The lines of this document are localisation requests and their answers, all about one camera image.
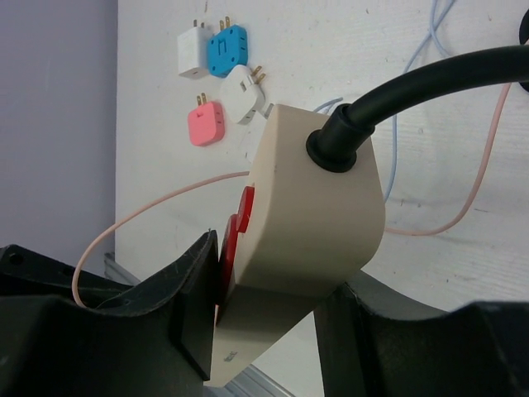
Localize white charger plug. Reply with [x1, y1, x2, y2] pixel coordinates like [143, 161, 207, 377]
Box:
[177, 20, 210, 79]

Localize black coiled cable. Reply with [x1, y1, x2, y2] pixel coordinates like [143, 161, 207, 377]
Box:
[304, 10, 529, 174]

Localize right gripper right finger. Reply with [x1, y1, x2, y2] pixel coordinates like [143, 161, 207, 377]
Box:
[314, 271, 528, 396]

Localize pink adapter plug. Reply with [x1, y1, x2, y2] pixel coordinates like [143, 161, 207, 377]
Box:
[188, 93, 226, 147]

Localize beige power strip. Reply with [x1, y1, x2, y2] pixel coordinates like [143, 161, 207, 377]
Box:
[208, 105, 385, 387]

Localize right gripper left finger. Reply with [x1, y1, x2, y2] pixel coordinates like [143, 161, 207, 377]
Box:
[1, 231, 218, 396]

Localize thin light blue cable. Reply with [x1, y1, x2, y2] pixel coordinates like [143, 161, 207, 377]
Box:
[312, 0, 460, 203]

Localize white folding extension socket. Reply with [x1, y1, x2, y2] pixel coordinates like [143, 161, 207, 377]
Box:
[220, 65, 265, 125]

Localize thin pink cable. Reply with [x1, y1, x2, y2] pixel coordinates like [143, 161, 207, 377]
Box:
[71, 82, 513, 309]

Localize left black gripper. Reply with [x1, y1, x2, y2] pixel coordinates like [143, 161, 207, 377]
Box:
[1, 245, 130, 296]

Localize blue adapter plug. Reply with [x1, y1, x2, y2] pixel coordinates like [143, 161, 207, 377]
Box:
[207, 17, 249, 78]

